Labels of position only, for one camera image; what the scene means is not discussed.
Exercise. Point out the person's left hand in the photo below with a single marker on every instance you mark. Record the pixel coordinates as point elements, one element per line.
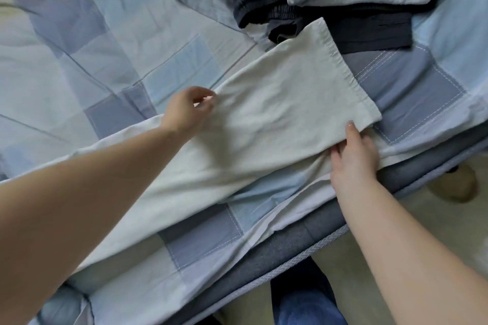
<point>183,111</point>

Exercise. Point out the person's right hand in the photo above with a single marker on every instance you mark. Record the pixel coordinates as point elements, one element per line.
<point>354,168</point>

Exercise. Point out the person's left thumb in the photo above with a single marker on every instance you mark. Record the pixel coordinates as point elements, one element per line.
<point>207,105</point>

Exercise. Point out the person's right thumb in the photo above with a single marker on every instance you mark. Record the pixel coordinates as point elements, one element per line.
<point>336,155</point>

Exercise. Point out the white cloth trousers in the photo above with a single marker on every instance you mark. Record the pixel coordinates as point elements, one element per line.
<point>274,107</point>

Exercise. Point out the person's right forearm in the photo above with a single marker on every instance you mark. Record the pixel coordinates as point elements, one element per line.
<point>411,260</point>

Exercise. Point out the person's left forearm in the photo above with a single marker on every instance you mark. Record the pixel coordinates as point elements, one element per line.
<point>76,214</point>

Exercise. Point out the beige slipper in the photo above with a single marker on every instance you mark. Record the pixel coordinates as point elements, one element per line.
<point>455,184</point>

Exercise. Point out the black folded shorts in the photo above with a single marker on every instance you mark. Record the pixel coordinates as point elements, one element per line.
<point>366,27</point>

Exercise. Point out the blue patchwork bed sheet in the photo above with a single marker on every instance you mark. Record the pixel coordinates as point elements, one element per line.
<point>95,31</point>

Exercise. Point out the person's blue jeans leg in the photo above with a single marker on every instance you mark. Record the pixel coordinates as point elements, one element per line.
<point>303,298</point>

